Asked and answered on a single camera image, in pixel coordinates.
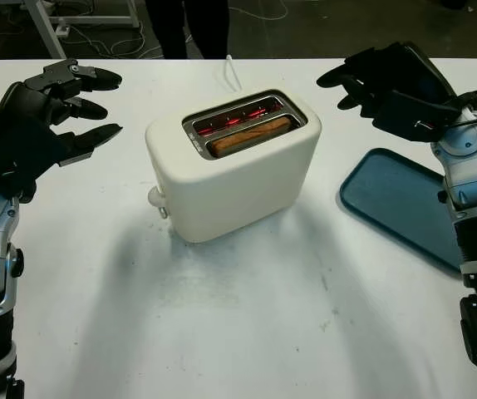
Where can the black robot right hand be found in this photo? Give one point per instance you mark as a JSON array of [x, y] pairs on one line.
[[404, 70]]

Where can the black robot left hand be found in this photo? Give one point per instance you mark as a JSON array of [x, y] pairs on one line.
[[18, 133]]

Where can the browned toast slice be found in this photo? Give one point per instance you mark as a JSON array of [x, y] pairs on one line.
[[251, 135]]

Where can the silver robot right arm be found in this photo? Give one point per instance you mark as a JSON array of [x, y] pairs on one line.
[[475, 158]]

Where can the cream toaster lever knob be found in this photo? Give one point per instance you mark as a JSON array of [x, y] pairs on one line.
[[154, 196]]

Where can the silver toaster dial knob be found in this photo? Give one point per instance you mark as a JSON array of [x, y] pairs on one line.
[[163, 210]]

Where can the cream two-slot toaster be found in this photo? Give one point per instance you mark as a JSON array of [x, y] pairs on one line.
[[230, 195]]

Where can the white power strip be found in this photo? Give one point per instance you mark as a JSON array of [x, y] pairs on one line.
[[61, 29]]

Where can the blue plastic tray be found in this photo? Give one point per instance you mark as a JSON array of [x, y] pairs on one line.
[[396, 199]]

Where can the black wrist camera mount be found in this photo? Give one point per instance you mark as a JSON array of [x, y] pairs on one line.
[[404, 118]]

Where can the white metal table frame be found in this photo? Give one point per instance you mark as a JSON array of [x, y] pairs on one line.
[[93, 21]]

